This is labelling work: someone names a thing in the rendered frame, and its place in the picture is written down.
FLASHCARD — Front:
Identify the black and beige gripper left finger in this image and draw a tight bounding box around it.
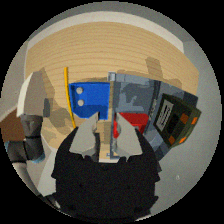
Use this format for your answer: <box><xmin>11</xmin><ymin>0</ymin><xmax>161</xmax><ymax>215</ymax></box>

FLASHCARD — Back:
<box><xmin>51</xmin><ymin>111</ymin><xmax>100</xmax><ymax>179</ymax></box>

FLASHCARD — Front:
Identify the grey round disc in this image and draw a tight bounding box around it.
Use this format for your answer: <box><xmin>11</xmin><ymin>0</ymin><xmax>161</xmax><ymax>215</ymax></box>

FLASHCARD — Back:
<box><xmin>76</xmin><ymin>87</ymin><xmax>83</xmax><ymax>94</ymax></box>
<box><xmin>78</xmin><ymin>99</ymin><xmax>84</xmax><ymax>106</ymax></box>

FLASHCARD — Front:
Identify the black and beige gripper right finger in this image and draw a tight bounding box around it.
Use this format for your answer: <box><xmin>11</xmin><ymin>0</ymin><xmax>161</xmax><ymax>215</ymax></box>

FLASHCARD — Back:
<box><xmin>115</xmin><ymin>112</ymin><xmax>160</xmax><ymax>182</ymax></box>

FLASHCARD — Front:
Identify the red open bin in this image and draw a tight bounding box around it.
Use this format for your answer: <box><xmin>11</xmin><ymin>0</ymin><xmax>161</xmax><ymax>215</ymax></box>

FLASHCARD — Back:
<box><xmin>113</xmin><ymin>113</ymin><xmax>148</xmax><ymax>139</ymax></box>

